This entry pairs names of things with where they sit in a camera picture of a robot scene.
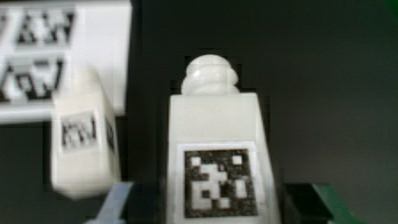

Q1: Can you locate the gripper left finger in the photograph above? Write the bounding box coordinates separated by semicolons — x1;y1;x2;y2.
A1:
86;182;134;224

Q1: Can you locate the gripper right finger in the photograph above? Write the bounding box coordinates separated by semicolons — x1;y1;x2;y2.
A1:
283;183;368;224

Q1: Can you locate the white leg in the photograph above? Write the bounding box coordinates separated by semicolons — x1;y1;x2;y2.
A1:
166;55;281;224
52;65;121;200

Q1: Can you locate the white marker base plate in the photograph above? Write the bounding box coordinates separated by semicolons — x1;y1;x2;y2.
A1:
0;0;134;124

